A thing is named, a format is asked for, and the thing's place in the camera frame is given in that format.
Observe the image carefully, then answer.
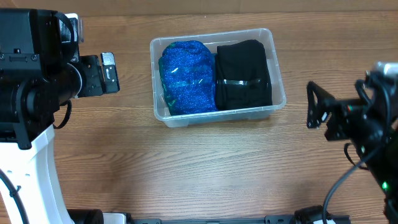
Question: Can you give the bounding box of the clear plastic storage bin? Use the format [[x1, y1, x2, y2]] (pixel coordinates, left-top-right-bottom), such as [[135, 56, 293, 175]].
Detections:
[[150, 28, 287, 128]]

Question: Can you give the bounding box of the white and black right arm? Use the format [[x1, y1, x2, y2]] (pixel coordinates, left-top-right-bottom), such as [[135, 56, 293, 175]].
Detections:
[[291, 62, 397, 223]]

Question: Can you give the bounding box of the large black garment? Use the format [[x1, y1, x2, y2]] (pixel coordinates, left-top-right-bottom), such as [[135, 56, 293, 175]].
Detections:
[[215, 40, 272, 110]]

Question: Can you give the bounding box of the blue sequin fabric garment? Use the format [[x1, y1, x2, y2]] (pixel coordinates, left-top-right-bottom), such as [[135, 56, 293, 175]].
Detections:
[[159, 40, 218, 116]]

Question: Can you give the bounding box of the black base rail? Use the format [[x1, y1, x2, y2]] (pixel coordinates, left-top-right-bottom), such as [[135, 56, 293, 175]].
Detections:
[[127, 215, 296, 224]]

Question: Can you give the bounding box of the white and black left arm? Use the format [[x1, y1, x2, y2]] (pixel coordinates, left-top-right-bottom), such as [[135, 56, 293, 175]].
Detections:
[[1, 8, 128, 224]]

